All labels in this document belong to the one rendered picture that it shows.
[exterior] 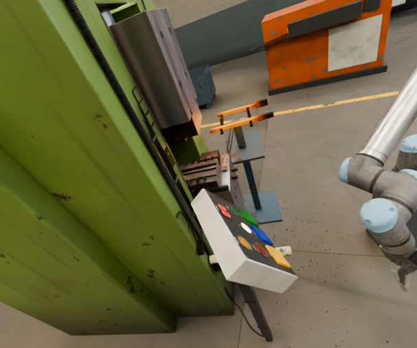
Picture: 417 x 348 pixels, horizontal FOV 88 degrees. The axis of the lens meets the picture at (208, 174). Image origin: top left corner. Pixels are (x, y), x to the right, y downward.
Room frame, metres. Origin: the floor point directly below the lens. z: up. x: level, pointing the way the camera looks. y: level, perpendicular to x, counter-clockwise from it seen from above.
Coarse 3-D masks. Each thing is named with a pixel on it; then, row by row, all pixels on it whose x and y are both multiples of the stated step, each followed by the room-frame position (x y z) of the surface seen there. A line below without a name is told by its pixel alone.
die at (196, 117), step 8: (192, 120) 0.94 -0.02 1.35; (200, 120) 1.07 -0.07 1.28; (168, 128) 0.98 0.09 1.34; (176, 128) 0.97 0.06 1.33; (184, 128) 0.96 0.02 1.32; (192, 128) 0.95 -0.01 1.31; (168, 136) 0.98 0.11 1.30; (176, 136) 0.97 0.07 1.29; (184, 136) 0.96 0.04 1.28; (192, 136) 0.95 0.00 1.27
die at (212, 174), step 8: (208, 160) 1.14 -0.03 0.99; (216, 160) 1.11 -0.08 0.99; (184, 168) 1.14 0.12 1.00; (208, 168) 1.05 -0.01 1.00; (216, 168) 1.03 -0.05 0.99; (184, 176) 1.08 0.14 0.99; (192, 176) 1.05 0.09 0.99; (200, 176) 1.02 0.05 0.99; (208, 176) 1.00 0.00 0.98; (216, 176) 0.98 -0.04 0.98; (192, 184) 0.99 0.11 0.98; (200, 184) 0.97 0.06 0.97; (208, 184) 0.95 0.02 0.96; (216, 184) 0.94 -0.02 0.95
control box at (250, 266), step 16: (208, 192) 0.63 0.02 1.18; (208, 208) 0.54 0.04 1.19; (208, 224) 0.49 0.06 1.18; (224, 224) 0.44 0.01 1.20; (240, 224) 0.49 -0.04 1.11; (208, 240) 0.44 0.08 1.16; (224, 240) 0.40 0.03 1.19; (256, 240) 0.44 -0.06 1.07; (224, 256) 0.36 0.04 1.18; (240, 256) 0.33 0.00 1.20; (256, 256) 0.34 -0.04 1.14; (272, 256) 0.38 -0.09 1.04; (224, 272) 0.32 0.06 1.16; (240, 272) 0.31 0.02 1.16; (256, 272) 0.31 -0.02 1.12; (272, 272) 0.32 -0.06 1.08; (288, 272) 0.33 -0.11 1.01; (272, 288) 0.32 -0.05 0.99
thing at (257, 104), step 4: (260, 100) 1.57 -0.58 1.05; (264, 100) 1.54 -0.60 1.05; (252, 104) 1.58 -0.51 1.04; (256, 104) 1.55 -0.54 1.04; (260, 104) 1.56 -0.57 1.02; (264, 104) 1.55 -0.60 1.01; (236, 108) 1.62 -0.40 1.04; (240, 108) 1.59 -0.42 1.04; (244, 108) 1.58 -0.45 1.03; (224, 112) 1.65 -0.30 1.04; (228, 112) 1.62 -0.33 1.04; (232, 112) 1.61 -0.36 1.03; (236, 112) 1.60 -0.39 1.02
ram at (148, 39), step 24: (120, 24) 0.92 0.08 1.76; (144, 24) 0.90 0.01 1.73; (168, 24) 1.12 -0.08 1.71; (120, 48) 0.93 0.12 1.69; (144, 48) 0.91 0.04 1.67; (168, 48) 0.99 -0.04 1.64; (144, 72) 0.92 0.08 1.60; (168, 72) 0.89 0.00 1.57; (144, 96) 0.93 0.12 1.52; (168, 96) 0.91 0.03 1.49; (192, 96) 1.08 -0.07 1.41; (168, 120) 0.92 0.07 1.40
